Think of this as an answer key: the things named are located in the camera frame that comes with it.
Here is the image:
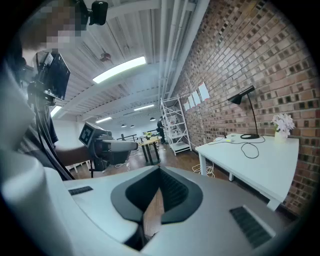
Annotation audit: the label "black chest-mounted device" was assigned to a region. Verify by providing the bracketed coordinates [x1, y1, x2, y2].
[26, 51, 72, 106]

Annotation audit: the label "round wooden table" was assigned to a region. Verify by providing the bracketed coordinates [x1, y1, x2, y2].
[138, 136, 163, 166]

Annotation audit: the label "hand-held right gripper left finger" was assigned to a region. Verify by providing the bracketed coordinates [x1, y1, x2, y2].
[63, 165, 161, 244]

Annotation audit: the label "long white floor cable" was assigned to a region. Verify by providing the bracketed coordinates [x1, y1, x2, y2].
[114, 162, 131, 172]

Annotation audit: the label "black desk lamp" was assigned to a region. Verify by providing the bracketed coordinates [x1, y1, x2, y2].
[227, 85, 262, 140]

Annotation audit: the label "person's dark clothing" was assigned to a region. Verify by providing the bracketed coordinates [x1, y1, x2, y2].
[14, 109, 76, 181]

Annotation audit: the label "white metal shelf rack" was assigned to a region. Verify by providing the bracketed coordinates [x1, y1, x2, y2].
[159, 96, 193, 156]

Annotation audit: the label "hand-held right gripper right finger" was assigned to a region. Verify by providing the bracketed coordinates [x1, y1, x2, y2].
[141, 166, 296, 256]

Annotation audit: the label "pale flowers in white vase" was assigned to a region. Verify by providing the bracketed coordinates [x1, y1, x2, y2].
[271, 113, 296, 144]

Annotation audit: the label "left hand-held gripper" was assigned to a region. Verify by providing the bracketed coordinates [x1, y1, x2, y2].
[78, 121, 139, 173]

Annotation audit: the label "white ceiling pipes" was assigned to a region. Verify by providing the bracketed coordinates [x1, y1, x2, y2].
[157, 0, 211, 101]

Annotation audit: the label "black lamp cord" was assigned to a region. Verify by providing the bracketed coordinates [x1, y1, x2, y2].
[207, 131, 266, 160]

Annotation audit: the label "white table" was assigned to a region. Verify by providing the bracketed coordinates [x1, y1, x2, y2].
[194, 133, 300, 212]

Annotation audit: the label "white coiled floor cable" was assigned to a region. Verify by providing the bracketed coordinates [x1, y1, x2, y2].
[191, 161, 216, 179]

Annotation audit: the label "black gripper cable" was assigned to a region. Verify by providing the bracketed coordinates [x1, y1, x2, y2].
[33, 96, 76, 181]

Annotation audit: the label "black head-worn camera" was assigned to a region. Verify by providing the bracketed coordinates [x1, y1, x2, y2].
[88, 1, 109, 26]

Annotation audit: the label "black railing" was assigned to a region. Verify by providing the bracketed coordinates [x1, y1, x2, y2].
[116, 133, 138, 144]

